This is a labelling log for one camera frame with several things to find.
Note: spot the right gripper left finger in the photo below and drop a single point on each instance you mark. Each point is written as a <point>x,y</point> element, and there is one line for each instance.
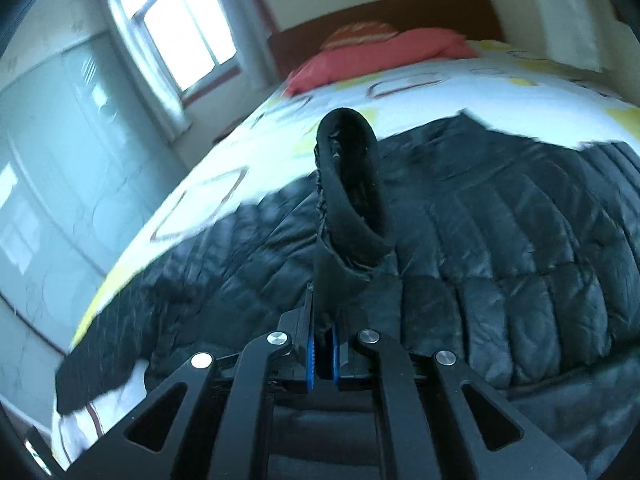
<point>211,418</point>

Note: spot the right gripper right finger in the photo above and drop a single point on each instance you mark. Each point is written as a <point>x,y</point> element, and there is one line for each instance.
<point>435,418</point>

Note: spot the black quilted down jacket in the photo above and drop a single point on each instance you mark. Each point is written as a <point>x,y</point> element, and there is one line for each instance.
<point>520,256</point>

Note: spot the patterned white bed sheet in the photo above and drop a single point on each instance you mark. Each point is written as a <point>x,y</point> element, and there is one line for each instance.
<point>504,90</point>

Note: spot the red pillow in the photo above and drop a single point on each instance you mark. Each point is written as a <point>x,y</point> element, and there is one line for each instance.
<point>415,46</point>

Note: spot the patterned orange cushion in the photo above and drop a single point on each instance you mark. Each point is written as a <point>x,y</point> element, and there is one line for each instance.
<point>354,34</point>

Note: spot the dark wooden headboard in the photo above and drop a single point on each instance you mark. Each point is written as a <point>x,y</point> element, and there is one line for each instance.
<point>475,19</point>

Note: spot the window with brown frame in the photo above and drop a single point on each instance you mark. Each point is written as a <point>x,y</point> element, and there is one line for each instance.
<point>190,39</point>

